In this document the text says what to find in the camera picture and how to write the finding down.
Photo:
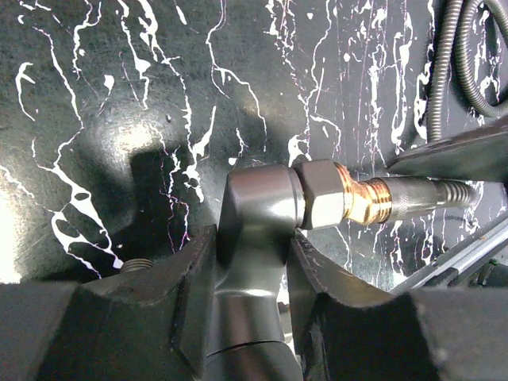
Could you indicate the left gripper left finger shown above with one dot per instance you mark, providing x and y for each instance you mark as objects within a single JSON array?
[{"x": 111, "y": 321}]

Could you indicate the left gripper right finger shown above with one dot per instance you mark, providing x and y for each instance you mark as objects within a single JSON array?
[{"x": 346, "y": 329}]

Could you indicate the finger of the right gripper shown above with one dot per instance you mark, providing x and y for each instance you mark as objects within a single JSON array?
[
  {"x": 461, "y": 260},
  {"x": 477, "y": 155}
]

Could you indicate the grey faucet valve fitting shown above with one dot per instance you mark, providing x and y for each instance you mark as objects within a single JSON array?
[{"x": 239, "y": 306}]

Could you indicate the black marble pattern mat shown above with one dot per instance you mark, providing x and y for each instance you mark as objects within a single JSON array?
[{"x": 121, "y": 119}]

